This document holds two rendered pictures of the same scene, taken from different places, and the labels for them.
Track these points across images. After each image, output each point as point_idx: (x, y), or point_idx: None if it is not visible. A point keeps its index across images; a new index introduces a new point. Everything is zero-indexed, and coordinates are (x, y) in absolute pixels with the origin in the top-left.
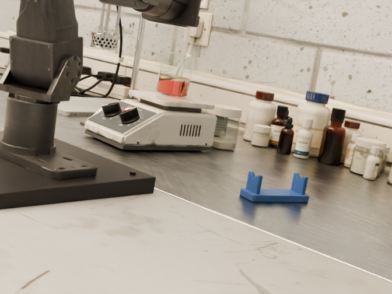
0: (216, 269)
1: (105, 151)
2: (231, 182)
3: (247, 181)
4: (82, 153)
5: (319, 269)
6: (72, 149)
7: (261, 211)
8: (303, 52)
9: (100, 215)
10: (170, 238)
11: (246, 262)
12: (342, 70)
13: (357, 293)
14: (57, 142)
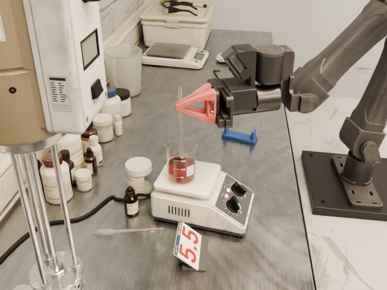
0: (336, 122)
1: (267, 202)
2: (236, 153)
3: (222, 152)
4: (316, 177)
5: (300, 113)
6: (317, 183)
7: (266, 134)
8: None
9: (347, 150)
10: (333, 134)
11: (321, 121)
12: None
13: None
14: (317, 194)
